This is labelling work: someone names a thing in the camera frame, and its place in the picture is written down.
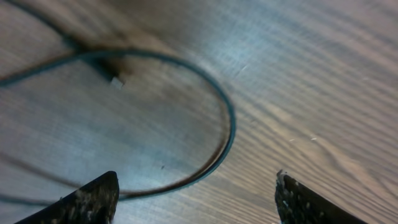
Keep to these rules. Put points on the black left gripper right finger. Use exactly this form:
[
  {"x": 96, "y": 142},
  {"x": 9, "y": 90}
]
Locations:
[{"x": 298, "y": 204}]

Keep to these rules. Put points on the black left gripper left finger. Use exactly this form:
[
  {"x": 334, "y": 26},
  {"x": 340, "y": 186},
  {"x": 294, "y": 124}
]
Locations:
[{"x": 93, "y": 203}]

